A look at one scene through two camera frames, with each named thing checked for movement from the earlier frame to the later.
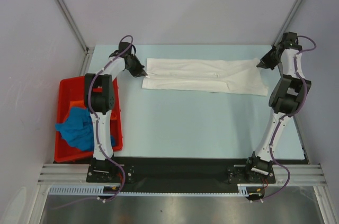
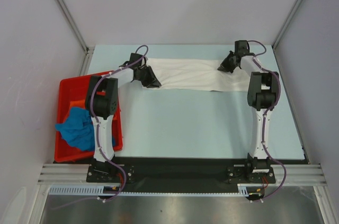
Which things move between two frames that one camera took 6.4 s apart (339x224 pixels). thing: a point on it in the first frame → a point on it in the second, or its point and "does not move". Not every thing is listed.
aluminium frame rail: x=64 y=174 does not move
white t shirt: x=238 y=76 does not move
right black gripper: x=265 y=62 → x=225 y=66
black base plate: x=172 y=175 does not move
